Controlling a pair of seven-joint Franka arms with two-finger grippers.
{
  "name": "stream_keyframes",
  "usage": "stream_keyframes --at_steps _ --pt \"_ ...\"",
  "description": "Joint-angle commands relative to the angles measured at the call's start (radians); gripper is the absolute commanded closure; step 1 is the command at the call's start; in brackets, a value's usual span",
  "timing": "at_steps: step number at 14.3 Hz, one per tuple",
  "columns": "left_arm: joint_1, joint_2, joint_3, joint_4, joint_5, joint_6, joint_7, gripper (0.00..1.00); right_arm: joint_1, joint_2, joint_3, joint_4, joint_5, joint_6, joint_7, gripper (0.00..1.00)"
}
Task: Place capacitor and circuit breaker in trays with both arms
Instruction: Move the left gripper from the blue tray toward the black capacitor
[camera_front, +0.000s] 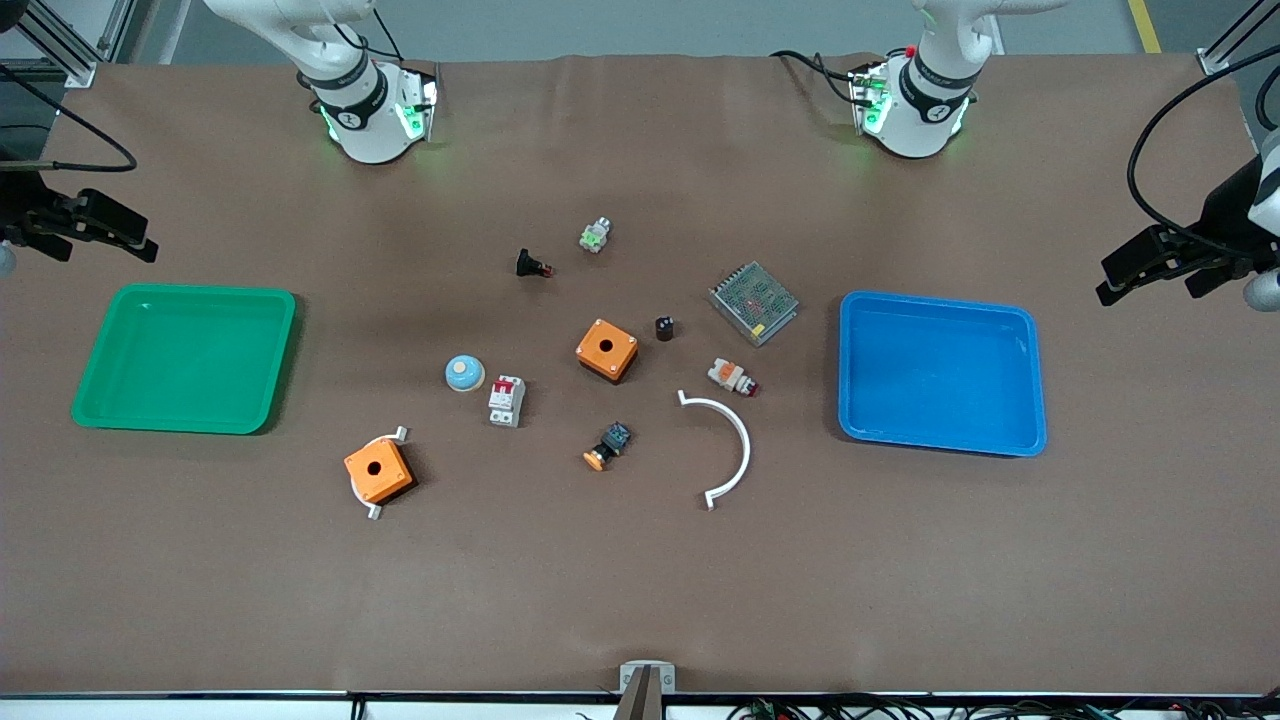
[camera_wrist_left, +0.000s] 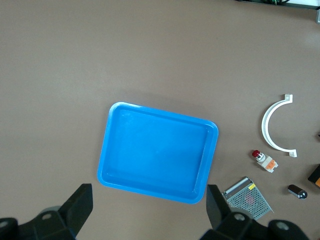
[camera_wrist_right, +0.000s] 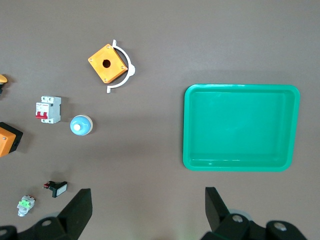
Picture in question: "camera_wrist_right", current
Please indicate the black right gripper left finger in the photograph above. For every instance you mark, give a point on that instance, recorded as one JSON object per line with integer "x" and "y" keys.
{"x": 72, "y": 215}

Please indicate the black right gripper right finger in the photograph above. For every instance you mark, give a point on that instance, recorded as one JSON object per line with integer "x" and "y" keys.
{"x": 220, "y": 220}

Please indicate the white circuit breaker red switch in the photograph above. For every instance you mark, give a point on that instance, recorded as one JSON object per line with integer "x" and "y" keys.
{"x": 53, "y": 110}

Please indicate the blue round capacitor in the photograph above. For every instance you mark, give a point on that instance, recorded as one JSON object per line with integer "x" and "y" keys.
{"x": 84, "y": 123}

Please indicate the green white contact block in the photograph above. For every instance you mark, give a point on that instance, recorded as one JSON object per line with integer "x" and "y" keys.
{"x": 25, "y": 203}

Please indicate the green plastic tray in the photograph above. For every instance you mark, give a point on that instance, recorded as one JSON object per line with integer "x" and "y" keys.
{"x": 240, "y": 130}

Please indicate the orange push button box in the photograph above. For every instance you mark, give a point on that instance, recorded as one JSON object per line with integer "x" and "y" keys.
{"x": 5, "y": 142}
{"x": 100, "y": 68}

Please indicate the yellow mushroom push button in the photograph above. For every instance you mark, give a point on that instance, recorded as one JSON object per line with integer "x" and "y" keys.
{"x": 2, "y": 79}

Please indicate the white semicircular pipe clamp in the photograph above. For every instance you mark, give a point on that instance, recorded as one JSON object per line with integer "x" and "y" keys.
{"x": 131, "y": 71}

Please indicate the brown table cover mat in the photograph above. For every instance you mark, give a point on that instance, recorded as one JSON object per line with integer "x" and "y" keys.
{"x": 160, "y": 37}

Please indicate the black rectangular indicator switch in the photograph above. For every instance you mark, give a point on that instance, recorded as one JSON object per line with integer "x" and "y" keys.
{"x": 58, "y": 190}

